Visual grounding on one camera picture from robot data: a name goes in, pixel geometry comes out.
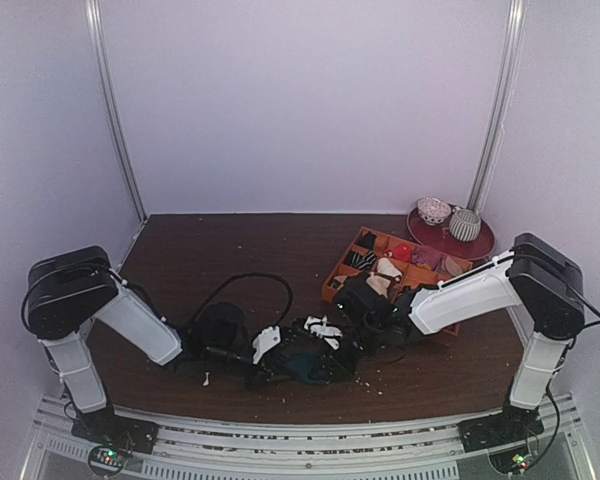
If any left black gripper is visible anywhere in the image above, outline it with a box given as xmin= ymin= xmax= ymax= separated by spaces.
xmin=206 ymin=343 xmax=298 ymax=393

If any dark green patterned sock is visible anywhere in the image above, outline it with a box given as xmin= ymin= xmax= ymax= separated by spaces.
xmin=285 ymin=353 xmax=327 ymax=385

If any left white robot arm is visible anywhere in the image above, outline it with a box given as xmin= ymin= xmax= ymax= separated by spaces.
xmin=20 ymin=246 xmax=282 ymax=444

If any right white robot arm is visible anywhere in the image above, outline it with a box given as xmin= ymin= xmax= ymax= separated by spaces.
xmin=332 ymin=233 xmax=585 ymax=442

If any cream rolled sock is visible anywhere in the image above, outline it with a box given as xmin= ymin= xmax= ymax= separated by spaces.
xmin=366 ymin=257 xmax=403 ymax=298

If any black white striped sock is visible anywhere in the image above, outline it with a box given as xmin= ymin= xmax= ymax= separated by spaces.
xmin=344 ymin=250 xmax=378 ymax=271

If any orange wooden divided tray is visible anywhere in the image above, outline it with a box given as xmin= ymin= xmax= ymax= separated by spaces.
xmin=322 ymin=227 xmax=459 ymax=351

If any red white rolled sock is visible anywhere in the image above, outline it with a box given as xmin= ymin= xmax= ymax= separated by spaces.
xmin=383 ymin=243 xmax=413 ymax=263

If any black rolled sock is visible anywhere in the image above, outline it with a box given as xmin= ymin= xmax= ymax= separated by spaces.
xmin=355 ymin=231 xmax=377 ymax=250

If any red round plate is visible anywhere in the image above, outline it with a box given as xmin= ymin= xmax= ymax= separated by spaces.
xmin=406 ymin=208 xmax=495 ymax=261

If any white dotted bowl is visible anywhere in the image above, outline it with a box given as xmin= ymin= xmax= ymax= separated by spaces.
xmin=417 ymin=197 xmax=452 ymax=226

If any striped grey cup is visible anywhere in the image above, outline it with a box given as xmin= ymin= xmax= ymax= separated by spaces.
xmin=449 ymin=208 xmax=482 ymax=243

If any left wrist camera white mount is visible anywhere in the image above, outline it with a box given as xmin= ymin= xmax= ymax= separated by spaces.
xmin=251 ymin=326 xmax=282 ymax=365

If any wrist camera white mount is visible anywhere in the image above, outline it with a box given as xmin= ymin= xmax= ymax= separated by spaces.
xmin=303 ymin=316 xmax=343 ymax=350
xmin=251 ymin=326 xmax=282 ymax=365

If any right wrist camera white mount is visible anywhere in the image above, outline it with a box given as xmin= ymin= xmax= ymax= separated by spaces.
xmin=303 ymin=316 xmax=343 ymax=350

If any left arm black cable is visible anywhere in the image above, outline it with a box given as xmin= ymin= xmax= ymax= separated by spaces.
xmin=194 ymin=272 xmax=295 ymax=331

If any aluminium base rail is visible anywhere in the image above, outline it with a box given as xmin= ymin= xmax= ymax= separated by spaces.
xmin=16 ymin=394 xmax=600 ymax=479

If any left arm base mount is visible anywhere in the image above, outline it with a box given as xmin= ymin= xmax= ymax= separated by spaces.
xmin=71 ymin=415 xmax=158 ymax=479

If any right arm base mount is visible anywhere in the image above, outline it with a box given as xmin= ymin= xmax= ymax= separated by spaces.
xmin=458 ymin=409 xmax=544 ymax=476

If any right aluminium frame post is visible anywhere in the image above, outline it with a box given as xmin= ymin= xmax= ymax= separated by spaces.
xmin=467 ymin=0 xmax=527 ymax=215

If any aluminium frame post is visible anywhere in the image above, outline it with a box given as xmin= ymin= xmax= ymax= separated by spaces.
xmin=467 ymin=0 xmax=527 ymax=215
xmin=84 ymin=0 xmax=148 ymax=224

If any left aluminium frame post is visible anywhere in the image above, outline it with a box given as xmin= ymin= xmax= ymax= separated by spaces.
xmin=84 ymin=0 xmax=148 ymax=224

